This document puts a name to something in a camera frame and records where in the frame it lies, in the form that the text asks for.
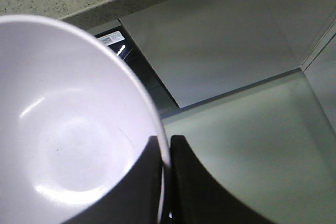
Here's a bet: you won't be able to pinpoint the black built-in sterilizer cabinet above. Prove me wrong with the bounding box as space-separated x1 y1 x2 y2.
92 25 179 118

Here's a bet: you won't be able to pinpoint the grey side cabinet doors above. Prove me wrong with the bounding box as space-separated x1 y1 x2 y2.
300 17 335 130

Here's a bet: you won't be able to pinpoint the grey corner cabinet door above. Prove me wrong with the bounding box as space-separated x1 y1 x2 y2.
121 0 335 108

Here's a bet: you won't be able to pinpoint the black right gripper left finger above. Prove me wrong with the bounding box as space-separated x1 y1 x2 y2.
65 136 163 223

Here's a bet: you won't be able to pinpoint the purple plastic bowl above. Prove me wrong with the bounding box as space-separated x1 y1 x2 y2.
1 15 171 223

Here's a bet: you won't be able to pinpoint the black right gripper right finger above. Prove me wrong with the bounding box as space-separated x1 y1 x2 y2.
170 135 268 223

